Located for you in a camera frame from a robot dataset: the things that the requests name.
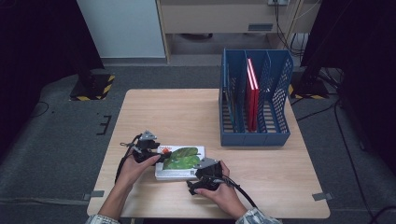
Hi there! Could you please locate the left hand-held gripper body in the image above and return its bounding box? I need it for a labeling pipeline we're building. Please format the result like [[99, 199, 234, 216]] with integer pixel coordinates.
[[131, 130, 162, 165]]

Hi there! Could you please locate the grey tape piece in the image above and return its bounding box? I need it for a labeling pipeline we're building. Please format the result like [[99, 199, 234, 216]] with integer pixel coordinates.
[[82, 189, 106, 201], [312, 191, 334, 202]]

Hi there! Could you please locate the person's right hand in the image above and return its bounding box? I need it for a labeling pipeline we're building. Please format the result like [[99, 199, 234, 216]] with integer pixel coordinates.
[[194, 161, 247, 216]]

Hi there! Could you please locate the blue plastic file rack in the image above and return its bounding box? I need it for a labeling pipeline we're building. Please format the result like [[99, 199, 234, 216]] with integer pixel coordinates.
[[218, 47, 294, 147]]

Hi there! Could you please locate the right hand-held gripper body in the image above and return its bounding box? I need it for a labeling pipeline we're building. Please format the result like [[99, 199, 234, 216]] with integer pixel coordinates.
[[192, 157, 226, 191]]

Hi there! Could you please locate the dark curtain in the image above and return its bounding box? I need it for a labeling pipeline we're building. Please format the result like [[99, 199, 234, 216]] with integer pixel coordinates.
[[300, 0, 396, 175], [0, 0, 106, 162]]

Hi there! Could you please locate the hanging cable bundle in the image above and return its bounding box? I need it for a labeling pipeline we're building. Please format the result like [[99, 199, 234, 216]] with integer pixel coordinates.
[[273, 0, 321, 59]]

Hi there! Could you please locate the white green leaf book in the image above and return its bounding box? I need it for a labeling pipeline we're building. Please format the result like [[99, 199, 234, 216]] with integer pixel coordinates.
[[154, 145, 206, 182]]

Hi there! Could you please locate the person's left hand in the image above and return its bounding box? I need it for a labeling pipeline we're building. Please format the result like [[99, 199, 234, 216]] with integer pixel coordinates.
[[115, 154, 162, 195]]

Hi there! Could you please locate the long black floor cable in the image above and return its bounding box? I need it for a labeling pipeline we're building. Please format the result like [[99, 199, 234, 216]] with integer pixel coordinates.
[[332, 102, 396, 224]]

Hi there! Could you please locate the hand-held gripper cable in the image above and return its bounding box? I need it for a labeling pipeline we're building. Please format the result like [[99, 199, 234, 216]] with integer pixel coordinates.
[[222, 175, 259, 209], [114, 133, 141, 185]]

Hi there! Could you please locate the right hand-held gripper cable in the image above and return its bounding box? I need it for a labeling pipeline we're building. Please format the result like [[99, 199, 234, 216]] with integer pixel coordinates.
[[222, 175, 259, 209]]

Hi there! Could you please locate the white panel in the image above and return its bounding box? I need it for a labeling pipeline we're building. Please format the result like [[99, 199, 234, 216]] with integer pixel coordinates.
[[77, 0, 166, 59]]

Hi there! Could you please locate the beige wooden cabinet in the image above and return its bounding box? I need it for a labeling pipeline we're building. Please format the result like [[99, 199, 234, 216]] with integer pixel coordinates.
[[155, 0, 321, 64]]

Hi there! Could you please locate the left hand-held gripper cable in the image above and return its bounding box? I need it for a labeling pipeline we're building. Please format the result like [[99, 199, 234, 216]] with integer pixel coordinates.
[[114, 133, 141, 185]]

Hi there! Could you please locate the black stand with striped base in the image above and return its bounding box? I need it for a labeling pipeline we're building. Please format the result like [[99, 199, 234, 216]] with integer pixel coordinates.
[[68, 59, 116, 102], [288, 66, 331, 101]]

